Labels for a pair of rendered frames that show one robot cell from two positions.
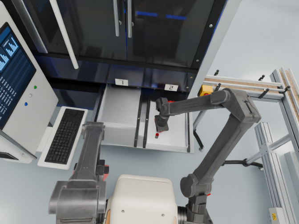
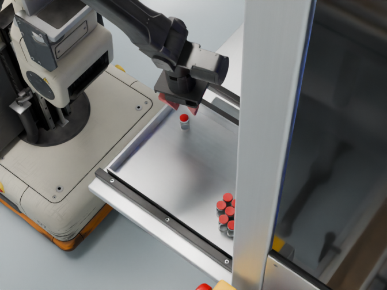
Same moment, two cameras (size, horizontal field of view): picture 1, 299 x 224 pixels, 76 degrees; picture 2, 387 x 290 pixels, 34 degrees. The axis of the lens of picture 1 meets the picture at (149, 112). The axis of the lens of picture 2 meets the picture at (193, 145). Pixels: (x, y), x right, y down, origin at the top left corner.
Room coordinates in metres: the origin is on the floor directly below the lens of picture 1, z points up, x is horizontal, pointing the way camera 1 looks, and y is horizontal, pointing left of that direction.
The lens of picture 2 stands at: (1.09, -0.65, 2.13)
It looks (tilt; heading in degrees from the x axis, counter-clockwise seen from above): 59 degrees down; 133
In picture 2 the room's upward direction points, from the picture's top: 4 degrees counter-clockwise
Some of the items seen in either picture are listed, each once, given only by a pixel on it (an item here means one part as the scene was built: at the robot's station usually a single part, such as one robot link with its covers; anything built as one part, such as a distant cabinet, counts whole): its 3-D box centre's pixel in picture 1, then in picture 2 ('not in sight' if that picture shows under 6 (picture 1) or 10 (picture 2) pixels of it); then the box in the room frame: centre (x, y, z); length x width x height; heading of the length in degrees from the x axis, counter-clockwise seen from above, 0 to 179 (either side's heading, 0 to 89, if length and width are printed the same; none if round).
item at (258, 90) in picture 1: (237, 86); not in sight; (1.04, -0.65, 0.92); 0.69 x 0.16 x 0.16; 92
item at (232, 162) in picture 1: (244, 163); not in sight; (0.73, -1.08, 0.07); 0.50 x 0.08 x 0.14; 92
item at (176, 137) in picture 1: (167, 122); (204, 170); (0.64, -0.13, 0.90); 0.34 x 0.26 x 0.04; 2
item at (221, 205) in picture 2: not in sight; (221, 209); (0.73, -0.19, 0.90); 0.02 x 0.02 x 0.05
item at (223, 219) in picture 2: not in sight; (245, 196); (0.75, -0.13, 0.90); 0.18 x 0.02 x 0.05; 92
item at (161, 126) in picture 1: (162, 121); (180, 77); (0.54, -0.08, 1.09); 0.10 x 0.07 x 0.07; 17
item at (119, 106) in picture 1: (120, 103); not in sight; (0.75, 0.21, 0.90); 0.34 x 0.26 x 0.04; 2
